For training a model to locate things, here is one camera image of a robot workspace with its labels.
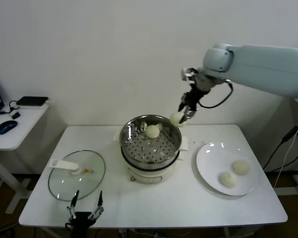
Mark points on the black flat device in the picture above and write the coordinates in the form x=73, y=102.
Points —
x=32, y=100

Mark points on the white electric cooker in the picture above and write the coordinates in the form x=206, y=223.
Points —
x=144, y=177

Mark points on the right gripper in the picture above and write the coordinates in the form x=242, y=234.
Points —
x=198, y=91

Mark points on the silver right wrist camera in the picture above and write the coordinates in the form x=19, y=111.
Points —
x=188, y=74

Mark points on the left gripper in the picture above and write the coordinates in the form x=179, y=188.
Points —
x=81, y=221

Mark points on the small black dongle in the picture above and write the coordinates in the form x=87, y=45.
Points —
x=16, y=115

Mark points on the black inline power adapter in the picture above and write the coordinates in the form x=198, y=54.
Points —
x=289, y=135

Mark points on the white flat box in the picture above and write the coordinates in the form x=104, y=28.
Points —
x=32, y=107

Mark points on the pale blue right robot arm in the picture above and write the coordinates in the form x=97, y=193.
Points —
x=263, y=67

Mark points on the white round plate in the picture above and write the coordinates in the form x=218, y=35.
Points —
x=213, y=161

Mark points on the white side table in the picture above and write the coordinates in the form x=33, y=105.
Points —
x=27, y=124

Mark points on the white steamed baozi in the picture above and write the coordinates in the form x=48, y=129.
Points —
x=241, y=167
x=228, y=179
x=152, y=131
x=175, y=119

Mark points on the steel perforated steamer basket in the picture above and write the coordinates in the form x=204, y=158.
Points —
x=149, y=148

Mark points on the blue black computer mouse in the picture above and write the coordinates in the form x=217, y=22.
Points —
x=6, y=127

